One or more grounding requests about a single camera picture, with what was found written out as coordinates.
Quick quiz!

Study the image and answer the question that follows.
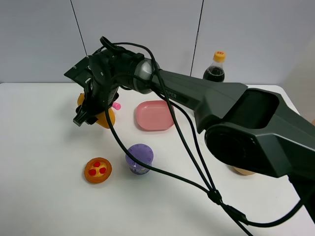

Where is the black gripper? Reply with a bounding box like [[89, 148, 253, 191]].
[[73, 50, 144, 126]]

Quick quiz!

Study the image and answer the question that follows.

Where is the yellow mango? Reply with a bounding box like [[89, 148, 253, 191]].
[[77, 92, 117, 130]]

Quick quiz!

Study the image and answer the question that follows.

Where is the dark green robot arm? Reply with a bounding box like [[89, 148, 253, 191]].
[[65, 50, 315, 228]]

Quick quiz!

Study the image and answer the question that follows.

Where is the pink toy saucepan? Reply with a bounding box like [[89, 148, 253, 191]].
[[112, 102, 121, 110]]

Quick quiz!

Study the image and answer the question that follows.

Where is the toy fruit tart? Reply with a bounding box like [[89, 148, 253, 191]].
[[84, 157, 112, 184]]

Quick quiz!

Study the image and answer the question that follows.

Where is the pink square plate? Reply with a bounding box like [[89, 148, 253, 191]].
[[135, 100, 174, 131]]

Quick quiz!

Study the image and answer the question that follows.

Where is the purple lidded cup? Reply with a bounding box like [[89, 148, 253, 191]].
[[126, 144, 154, 175]]

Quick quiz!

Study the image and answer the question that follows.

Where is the cola bottle yellow cap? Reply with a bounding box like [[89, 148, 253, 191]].
[[202, 51, 227, 83]]

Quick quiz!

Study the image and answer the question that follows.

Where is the brown potato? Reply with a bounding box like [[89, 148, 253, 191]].
[[233, 167, 255, 176]]

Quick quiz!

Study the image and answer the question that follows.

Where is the black wrist camera plate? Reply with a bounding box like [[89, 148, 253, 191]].
[[64, 56, 93, 88]]

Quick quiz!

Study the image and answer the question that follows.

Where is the black cable bundle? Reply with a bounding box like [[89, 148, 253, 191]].
[[99, 36, 302, 236]]

